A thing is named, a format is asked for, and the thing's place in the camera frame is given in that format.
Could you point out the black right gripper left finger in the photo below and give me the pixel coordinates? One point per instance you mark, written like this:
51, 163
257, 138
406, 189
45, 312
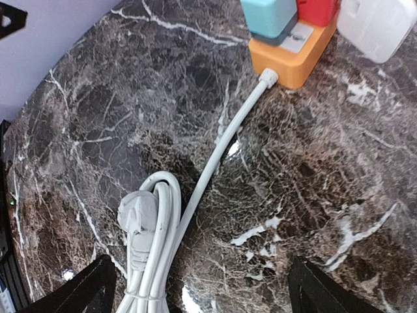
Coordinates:
91, 290

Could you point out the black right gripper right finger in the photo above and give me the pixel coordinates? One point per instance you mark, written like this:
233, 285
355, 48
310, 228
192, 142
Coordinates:
311, 290

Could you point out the orange power strip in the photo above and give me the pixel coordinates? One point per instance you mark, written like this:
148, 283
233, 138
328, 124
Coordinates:
296, 57

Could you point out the white adapter plug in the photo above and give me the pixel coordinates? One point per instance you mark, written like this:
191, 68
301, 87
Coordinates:
376, 28

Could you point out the teal usb charger plug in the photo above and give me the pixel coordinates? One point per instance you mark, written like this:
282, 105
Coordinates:
270, 21

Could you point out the red cube socket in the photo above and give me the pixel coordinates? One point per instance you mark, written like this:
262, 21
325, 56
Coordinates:
317, 12

